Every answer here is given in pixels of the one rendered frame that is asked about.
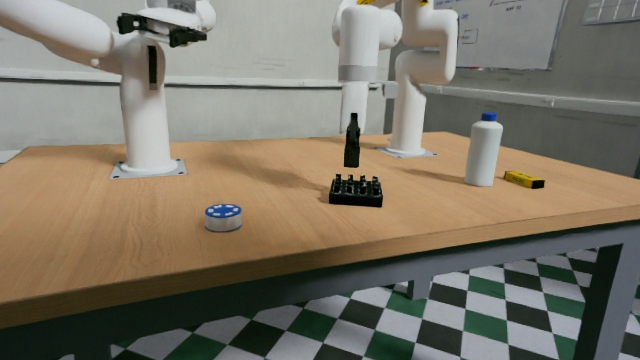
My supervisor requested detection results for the white plastic bottle with blue cap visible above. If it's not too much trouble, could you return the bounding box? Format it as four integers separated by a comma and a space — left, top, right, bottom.
464, 113, 503, 187

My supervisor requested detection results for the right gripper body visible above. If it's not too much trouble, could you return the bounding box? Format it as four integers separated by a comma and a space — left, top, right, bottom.
137, 3, 201, 44

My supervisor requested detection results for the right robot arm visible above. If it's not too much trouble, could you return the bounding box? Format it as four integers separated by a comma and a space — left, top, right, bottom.
0, 0, 216, 175

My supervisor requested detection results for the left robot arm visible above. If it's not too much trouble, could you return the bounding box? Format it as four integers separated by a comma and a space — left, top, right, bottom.
332, 0, 459, 156

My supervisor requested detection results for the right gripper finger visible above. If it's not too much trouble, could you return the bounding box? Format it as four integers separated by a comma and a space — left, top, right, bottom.
117, 12, 154, 35
169, 25, 207, 48

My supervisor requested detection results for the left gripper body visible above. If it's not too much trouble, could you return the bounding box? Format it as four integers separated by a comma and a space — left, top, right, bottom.
338, 80, 370, 135

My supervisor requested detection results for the short grey cylinder with blue top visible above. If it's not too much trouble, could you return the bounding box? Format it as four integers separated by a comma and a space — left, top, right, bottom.
205, 204, 242, 233

